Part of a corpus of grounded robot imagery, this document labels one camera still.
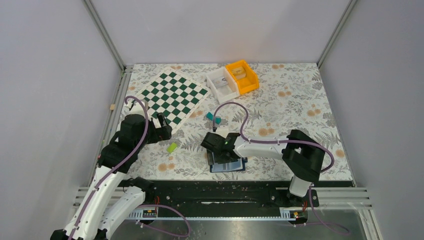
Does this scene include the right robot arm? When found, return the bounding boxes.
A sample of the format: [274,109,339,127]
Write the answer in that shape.
[200,130,326,207]

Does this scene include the perforated metal rail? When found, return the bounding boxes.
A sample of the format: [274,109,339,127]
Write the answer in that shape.
[125,207,309,222]

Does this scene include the wooden block in orange bin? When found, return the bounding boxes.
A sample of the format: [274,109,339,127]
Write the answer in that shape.
[230,66,247,80]

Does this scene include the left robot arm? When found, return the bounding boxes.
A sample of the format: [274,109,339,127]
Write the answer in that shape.
[50,113,172,240]

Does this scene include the teal block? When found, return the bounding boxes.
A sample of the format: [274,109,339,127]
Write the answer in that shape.
[206,112,214,121]

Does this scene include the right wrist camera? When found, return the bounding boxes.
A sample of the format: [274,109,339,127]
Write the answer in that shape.
[212,125,230,138]

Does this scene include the orange plastic bin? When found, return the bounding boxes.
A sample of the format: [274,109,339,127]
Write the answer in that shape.
[225,59,260,95]

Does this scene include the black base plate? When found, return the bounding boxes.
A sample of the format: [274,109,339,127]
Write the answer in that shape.
[144,180,320,217]

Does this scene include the green white chessboard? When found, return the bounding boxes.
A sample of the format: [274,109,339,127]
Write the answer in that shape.
[129,66,211,133]

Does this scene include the white plastic bin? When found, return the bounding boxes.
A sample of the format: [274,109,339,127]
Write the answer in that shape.
[206,67,240,104]

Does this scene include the lime green block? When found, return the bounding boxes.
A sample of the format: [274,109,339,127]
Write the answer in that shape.
[166,142,178,154]

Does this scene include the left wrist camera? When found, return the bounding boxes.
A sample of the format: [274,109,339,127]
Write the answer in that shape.
[125,100,149,118]

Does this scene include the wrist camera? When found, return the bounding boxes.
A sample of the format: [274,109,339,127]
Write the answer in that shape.
[125,100,149,118]
[212,125,230,138]

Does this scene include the floral table mat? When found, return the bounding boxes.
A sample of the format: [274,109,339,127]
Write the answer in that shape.
[127,63,353,181]

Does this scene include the navy blue card holder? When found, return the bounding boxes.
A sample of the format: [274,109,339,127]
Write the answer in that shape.
[209,157,248,173]

